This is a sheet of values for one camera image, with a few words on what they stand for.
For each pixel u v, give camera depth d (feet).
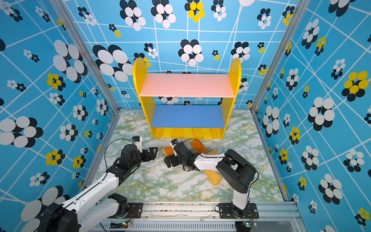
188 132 3.35
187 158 2.29
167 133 3.34
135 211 2.41
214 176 2.71
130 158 2.12
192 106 4.03
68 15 2.37
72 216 1.35
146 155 2.42
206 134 3.33
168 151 3.14
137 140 2.43
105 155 3.08
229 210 2.39
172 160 2.58
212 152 3.02
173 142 2.64
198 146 3.21
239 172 1.54
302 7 2.22
